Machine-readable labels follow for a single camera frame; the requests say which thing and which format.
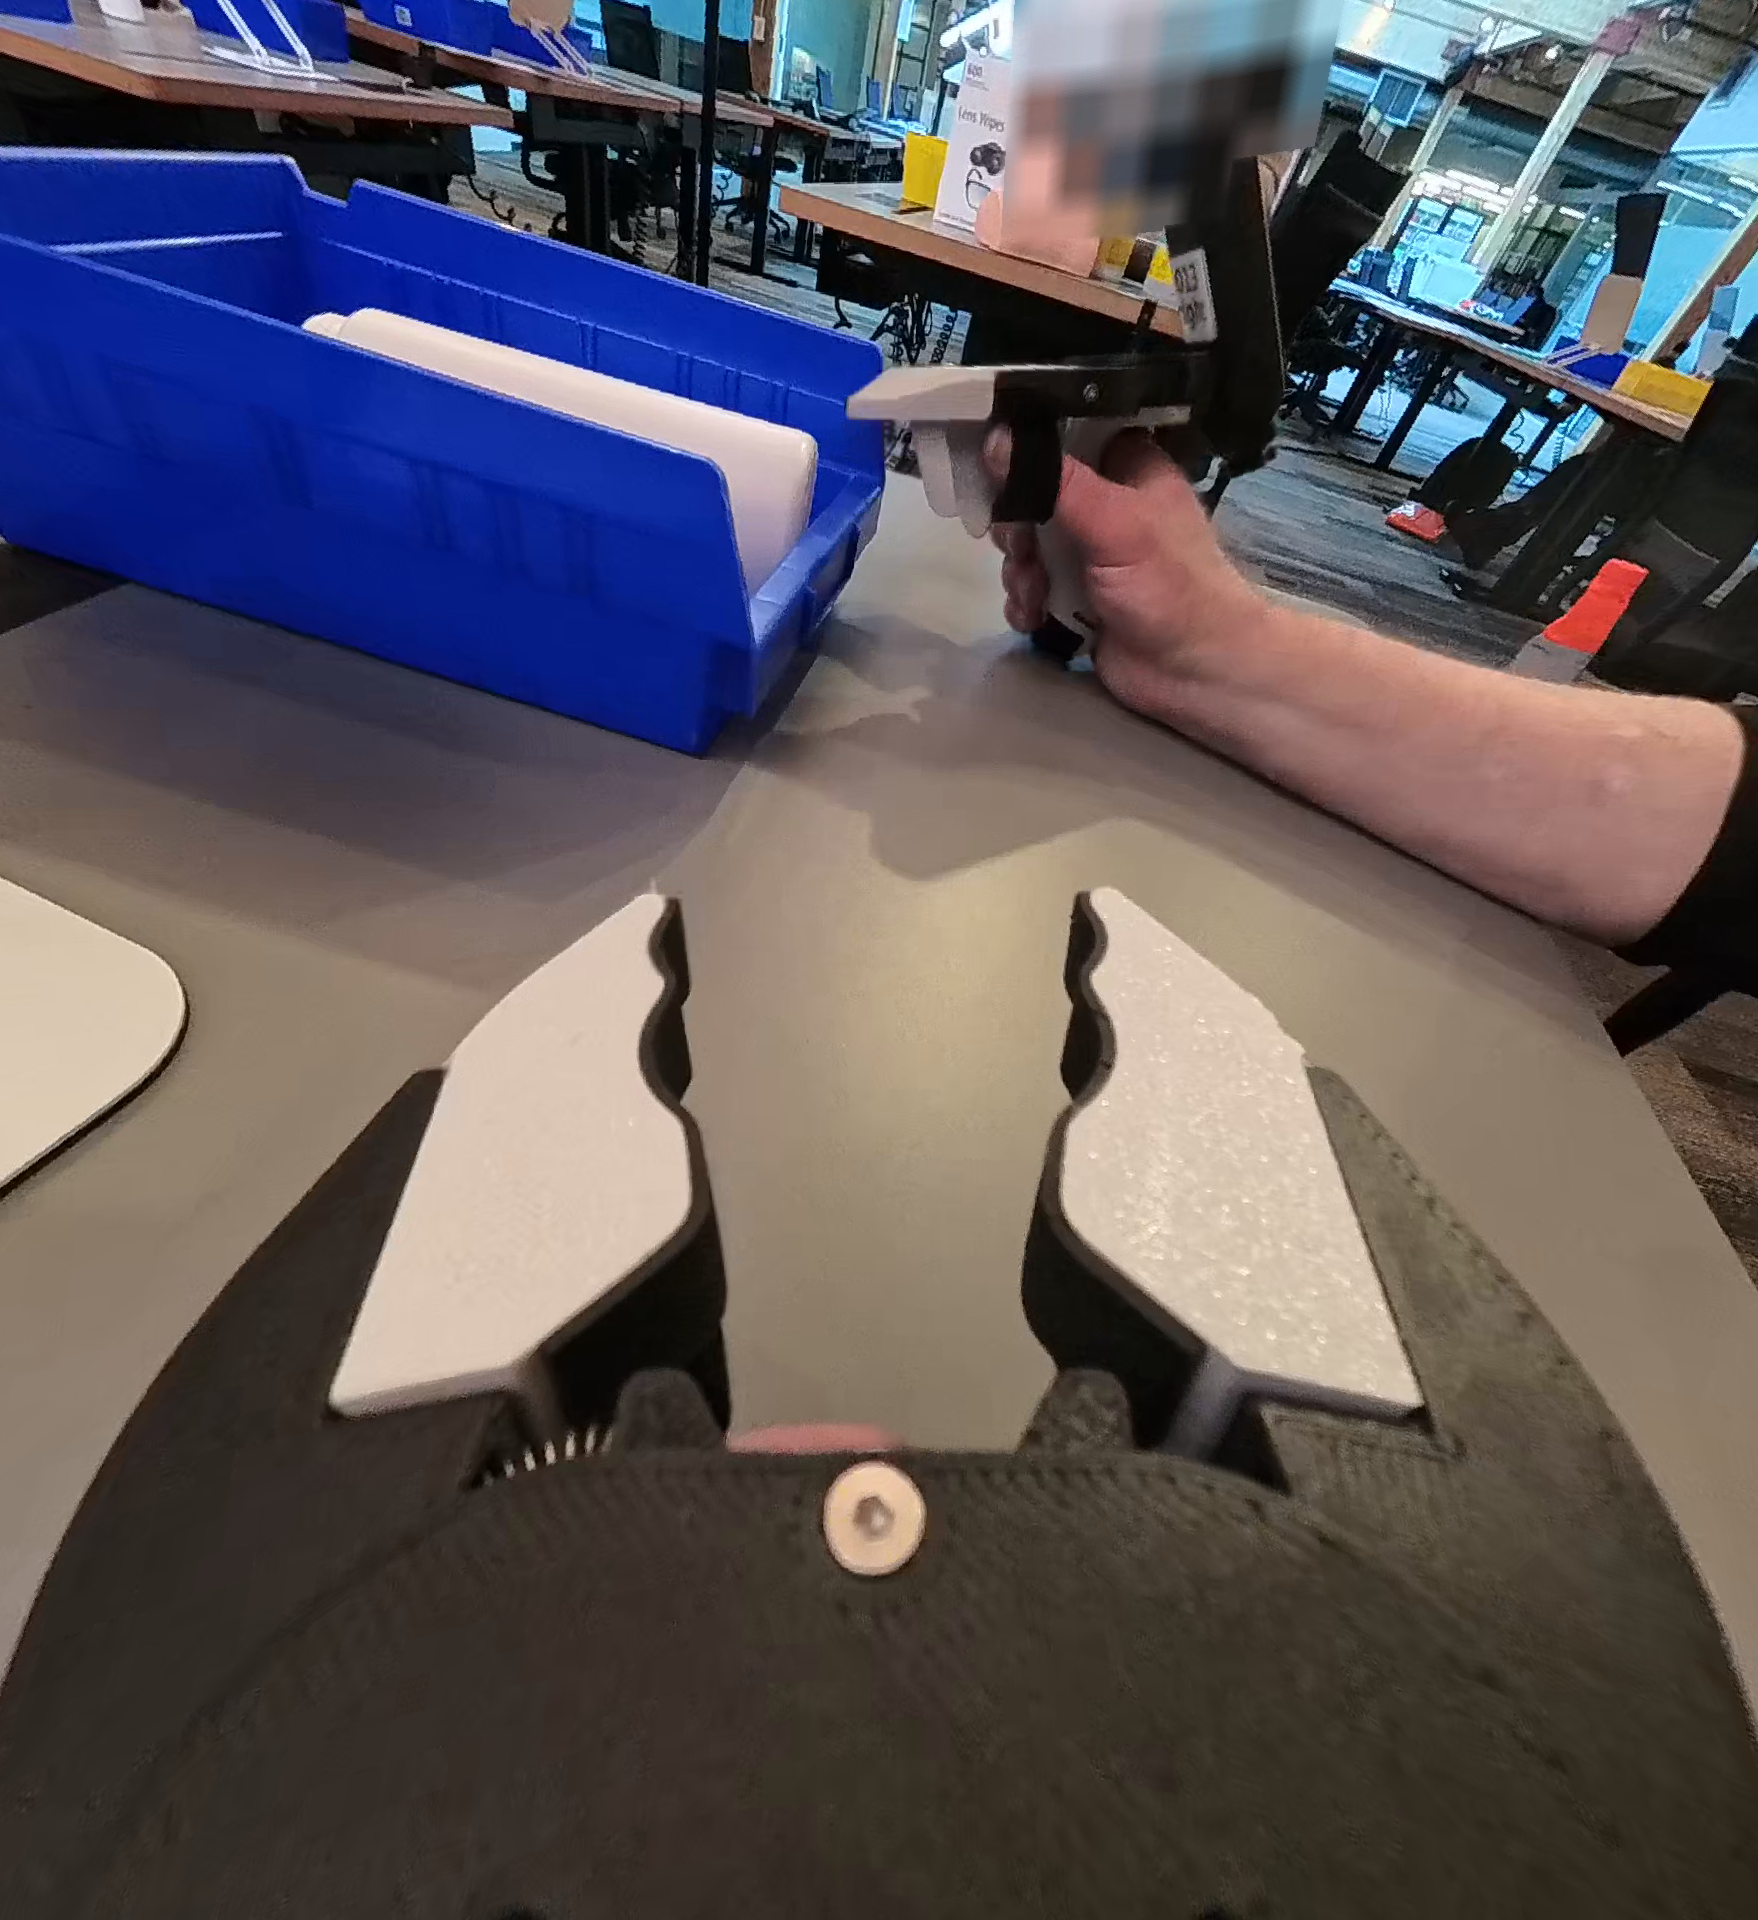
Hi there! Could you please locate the black office chair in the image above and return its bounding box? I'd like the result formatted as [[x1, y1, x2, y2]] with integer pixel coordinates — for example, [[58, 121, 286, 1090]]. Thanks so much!
[[1594, 325, 1758, 711], [1270, 135, 1422, 421]]

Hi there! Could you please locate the orange traffic cone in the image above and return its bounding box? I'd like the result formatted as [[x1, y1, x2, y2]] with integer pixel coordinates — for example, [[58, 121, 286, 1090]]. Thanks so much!
[[1510, 559, 1656, 691]]

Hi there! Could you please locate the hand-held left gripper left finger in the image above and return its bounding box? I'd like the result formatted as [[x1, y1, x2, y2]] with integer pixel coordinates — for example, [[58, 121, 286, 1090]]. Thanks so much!
[[331, 892, 733, 1437]]

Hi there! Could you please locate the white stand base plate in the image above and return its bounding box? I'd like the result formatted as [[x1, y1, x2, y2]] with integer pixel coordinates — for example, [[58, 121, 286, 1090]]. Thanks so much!
[[0, 836, 192, 1257]]

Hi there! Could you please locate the person's right hand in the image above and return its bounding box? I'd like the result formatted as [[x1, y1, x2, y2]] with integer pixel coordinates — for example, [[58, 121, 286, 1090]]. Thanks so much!
[[994, 437, 1264, 725]]

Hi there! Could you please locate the white bottle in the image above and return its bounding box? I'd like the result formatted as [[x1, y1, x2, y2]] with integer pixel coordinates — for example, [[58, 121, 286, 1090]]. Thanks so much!
[[305, 307, 825, 591]]

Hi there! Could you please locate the wooden top desk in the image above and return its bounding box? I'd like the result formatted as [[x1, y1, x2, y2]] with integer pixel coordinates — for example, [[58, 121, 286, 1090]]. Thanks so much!
[[1331, 283, 1722, 602], [781, 183, 1188, 340], [0, 0, 521, 146]]

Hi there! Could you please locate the person's right forearm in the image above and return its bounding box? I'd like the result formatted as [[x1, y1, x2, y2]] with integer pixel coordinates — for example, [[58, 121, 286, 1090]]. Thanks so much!
[[1179, 557, 1758, 1024]]

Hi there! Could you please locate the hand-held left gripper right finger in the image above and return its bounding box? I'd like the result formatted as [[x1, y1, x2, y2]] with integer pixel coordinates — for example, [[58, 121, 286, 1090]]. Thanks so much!
[[1019, 885, 1428, 1463]]

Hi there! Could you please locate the black slanted stand leg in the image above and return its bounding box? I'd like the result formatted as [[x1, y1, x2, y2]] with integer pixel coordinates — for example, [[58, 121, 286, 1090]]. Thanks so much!
[[1603, 970, 1728, 1061]]

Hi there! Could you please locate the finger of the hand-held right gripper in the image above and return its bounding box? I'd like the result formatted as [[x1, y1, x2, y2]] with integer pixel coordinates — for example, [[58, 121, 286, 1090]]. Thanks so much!
[[907, 421, 1006, 546], [848, 354, 1199, 432]]

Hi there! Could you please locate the small blue plastic bin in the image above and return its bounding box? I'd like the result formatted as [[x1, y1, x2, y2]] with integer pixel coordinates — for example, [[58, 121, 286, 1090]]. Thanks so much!
[[445, 0, 599, 75]]

